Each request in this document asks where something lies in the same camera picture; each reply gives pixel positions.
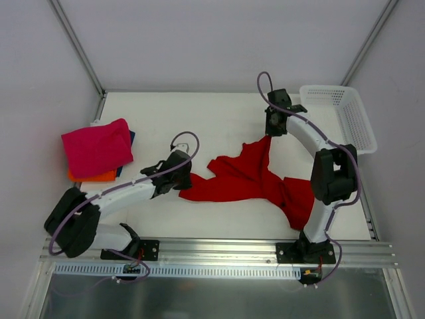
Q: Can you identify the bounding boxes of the red t shirt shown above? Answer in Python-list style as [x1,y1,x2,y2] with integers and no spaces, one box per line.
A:
[179,136,315,231]

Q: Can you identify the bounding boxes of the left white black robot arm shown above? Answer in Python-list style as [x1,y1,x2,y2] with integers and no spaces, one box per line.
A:
[44,148,192,259]

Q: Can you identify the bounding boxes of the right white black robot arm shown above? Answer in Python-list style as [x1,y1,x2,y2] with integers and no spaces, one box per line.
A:
[266,89,359,265]

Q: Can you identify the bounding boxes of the white plastic basket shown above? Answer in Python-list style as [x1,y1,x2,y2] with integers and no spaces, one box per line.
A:
[299,85,377,155]

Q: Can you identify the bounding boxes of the folded navy blue t shirt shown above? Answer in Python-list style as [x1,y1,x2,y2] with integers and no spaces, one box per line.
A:
[116,130,135,177]

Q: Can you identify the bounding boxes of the folded orange t shirt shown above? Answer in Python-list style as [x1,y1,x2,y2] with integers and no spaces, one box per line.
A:
[67,169,117,183]

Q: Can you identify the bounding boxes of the folded pink t shirt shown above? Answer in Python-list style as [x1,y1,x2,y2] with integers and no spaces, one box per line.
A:
[61,118,133,179]

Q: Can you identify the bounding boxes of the folded white t shirt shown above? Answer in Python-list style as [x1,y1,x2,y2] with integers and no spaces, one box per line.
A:
[90,120,102,127]

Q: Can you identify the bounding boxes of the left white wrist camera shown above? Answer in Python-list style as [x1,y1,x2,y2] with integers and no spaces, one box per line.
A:
[174,143,190,154]

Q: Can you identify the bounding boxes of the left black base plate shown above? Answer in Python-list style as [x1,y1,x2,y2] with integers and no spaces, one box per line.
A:
[100,239,160,261]

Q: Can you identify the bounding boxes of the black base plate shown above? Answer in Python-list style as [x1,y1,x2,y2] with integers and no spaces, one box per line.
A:
[100,239,160,261]
[276,241,336,265]

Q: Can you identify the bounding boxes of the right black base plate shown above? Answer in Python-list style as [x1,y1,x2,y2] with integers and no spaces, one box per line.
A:
[276,241,336,265]

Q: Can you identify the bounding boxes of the white slotted cable duct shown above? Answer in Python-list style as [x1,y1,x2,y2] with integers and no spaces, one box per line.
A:
[54,263,301,280]

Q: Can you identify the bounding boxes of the aluminium mounting rail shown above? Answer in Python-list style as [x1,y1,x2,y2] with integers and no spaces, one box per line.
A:
[39,236,398,268]

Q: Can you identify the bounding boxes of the right aluminium frame post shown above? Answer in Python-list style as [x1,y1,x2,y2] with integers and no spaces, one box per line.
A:
[341,0,400,86]

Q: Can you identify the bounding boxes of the aluminium frame post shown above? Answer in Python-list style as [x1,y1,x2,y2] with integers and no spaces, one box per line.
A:
[341,0,400,86]
[47,0,105,97]

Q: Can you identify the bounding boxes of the left aluminium frame post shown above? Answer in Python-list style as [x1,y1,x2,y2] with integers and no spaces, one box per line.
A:
[47,0,105,97]

